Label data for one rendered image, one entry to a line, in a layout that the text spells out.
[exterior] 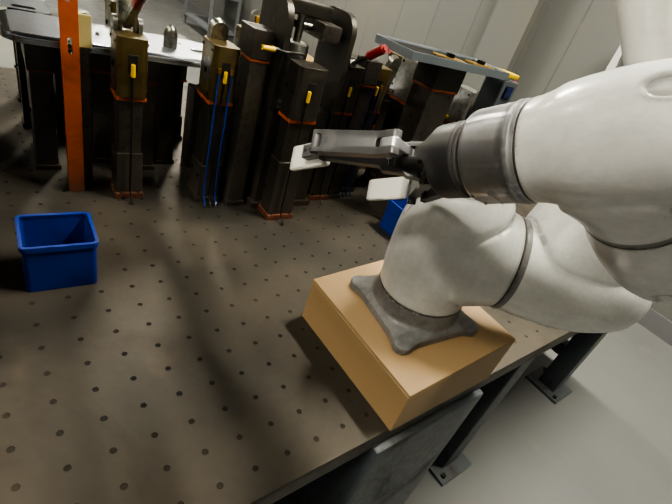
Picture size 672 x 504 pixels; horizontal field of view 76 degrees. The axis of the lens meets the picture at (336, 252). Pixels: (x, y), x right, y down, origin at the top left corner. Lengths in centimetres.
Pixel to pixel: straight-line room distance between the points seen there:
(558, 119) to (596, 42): 304
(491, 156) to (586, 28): 307
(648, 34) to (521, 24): 293
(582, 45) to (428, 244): 288
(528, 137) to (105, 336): 66
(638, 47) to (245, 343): 67
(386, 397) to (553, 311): 28
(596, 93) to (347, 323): 52
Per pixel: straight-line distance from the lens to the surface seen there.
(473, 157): 40
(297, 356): 78
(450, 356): 76
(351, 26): 111
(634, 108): 35
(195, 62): 114
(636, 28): 59
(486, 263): 66
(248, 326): 81
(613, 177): 35
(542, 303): 71
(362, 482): 84
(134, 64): 101
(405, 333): 73
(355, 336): 74
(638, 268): 46
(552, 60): 350
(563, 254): 69
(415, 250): 66
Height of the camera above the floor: 127
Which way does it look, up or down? 32 degrees down
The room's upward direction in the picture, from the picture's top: 19 degrees clockwise
